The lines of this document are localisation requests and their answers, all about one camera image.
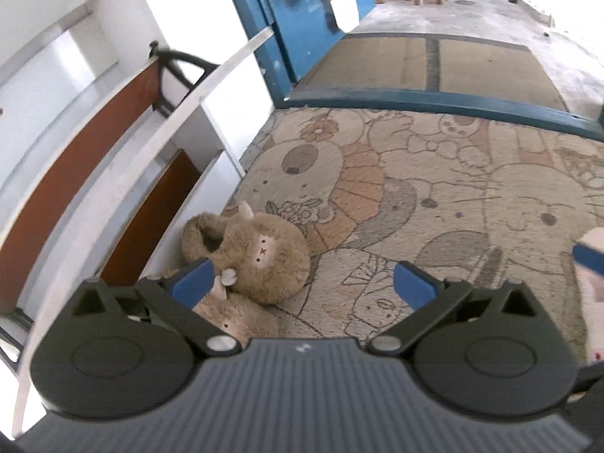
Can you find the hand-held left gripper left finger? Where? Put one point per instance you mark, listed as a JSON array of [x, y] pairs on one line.
[[193, 279]]

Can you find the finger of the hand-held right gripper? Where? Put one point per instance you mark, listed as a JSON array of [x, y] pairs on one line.
[[592, 259]]

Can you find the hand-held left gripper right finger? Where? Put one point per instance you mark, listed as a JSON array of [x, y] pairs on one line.
[[415, 284]]

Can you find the pink fluffy slipper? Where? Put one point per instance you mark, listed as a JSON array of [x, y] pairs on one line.
[[594, 311]]

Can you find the brown plush animal slipper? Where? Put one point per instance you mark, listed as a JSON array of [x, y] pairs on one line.
[[240, 321], [269, 255]]

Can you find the white shoe cabinet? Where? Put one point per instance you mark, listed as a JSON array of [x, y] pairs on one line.
[[37, 23]]

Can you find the printed cartoon doormat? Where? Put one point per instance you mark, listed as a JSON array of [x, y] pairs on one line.
[[424, 207]]

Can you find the brown ribbed outdoor mat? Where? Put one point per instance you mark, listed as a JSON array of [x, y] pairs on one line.
[[377, 66]]

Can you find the blue open door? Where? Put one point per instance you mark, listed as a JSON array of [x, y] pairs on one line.
[[311, 14]]

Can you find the black metal shelf bracket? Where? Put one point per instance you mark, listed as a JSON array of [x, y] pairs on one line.
[[161, 80], [14, 321]]

